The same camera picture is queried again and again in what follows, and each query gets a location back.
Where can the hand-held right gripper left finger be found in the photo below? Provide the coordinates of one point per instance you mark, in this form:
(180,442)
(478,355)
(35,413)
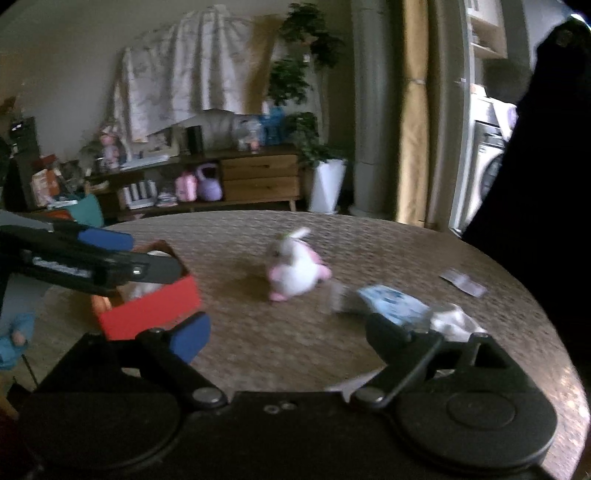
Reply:
(191,339)

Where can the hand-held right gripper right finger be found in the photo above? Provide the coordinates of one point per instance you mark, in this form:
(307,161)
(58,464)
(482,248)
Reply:
(392,334)

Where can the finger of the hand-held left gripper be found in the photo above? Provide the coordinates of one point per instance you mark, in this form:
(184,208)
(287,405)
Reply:
(154,268)
(108,239)

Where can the blue and white soft packet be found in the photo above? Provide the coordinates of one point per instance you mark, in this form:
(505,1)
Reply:
(392,302)

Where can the red box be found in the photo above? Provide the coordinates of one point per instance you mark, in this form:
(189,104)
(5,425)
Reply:
(152,307)

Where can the pink and white plush toy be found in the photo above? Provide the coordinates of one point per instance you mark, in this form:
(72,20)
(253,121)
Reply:
(295,270)

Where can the teal chair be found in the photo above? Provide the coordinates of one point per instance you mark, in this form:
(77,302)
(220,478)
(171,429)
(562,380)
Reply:
(87,212)

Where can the row of white boxes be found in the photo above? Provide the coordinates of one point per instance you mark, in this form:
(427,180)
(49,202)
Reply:
(138,194)

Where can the clear plastic wrapper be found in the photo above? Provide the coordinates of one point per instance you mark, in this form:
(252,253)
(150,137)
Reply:
(340,299)

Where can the orange and white bag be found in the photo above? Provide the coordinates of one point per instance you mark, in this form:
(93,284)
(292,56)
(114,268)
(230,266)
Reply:
(45,187)

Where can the pink toy bag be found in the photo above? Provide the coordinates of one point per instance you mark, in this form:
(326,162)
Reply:
(187,188)

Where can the small grey packet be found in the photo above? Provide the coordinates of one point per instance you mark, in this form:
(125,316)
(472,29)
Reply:
(462,282)

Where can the light blue plush toy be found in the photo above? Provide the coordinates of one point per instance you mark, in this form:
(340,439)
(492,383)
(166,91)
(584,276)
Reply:
(11,344)

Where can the pink doll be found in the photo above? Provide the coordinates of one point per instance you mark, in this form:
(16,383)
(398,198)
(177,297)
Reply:
(111,147)

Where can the purple kettlebell toy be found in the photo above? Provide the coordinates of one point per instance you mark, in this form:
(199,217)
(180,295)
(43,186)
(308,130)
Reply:
(210,187)

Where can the black speaker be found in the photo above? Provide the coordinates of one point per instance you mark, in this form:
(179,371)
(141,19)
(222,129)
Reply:
(194,140)

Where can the wooden cabinet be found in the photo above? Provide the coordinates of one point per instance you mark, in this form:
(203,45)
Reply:
(261,177)

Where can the green plant in white planter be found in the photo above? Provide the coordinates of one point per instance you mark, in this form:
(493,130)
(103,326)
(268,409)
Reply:
(325,184)

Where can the blue bottle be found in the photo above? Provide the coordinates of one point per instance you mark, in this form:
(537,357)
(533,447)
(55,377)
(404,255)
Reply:
(273,127)

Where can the white printed hanging cloth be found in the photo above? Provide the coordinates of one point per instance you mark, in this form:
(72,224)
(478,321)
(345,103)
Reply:
(184,69)

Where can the washing machine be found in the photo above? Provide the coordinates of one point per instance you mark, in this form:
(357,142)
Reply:
(485,161)

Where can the yellow curtain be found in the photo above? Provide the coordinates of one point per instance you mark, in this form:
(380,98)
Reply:
(415,138)

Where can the dark cloth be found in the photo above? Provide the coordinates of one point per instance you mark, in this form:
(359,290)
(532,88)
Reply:
(545,207)

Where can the grey round column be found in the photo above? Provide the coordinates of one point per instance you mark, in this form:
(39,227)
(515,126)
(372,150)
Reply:
(376,115)

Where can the wooden wall shelf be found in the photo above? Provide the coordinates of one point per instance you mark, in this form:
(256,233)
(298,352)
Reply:
(487,32)

